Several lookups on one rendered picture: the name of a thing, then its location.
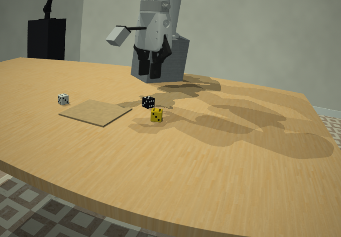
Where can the white die with black pips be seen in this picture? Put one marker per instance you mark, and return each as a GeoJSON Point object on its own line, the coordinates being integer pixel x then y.
{"type": "Point", "coordinates": [63, 99]}

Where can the tan fabric mat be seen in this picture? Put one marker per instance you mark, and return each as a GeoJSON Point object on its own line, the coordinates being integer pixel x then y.
{"type": "Point", "coordinates": [95, 112]}

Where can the yellow die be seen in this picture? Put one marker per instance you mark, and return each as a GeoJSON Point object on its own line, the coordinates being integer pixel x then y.
{"type": "Point", "coordinates": [156, 115]}

